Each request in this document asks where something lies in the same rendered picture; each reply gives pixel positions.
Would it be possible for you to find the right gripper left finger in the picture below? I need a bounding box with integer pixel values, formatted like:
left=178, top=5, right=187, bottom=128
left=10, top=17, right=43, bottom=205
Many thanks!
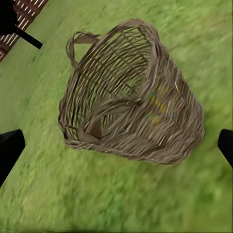
left=0, top=129, right=25, bottom=187

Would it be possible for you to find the wicker basket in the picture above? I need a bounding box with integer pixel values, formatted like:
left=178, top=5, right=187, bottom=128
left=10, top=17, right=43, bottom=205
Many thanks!
left=58, top=18, right=205, bottom=165

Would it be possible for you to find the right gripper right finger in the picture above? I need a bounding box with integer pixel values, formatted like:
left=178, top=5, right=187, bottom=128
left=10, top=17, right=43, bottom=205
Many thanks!
left=217, top=129, right=233, bottom=168

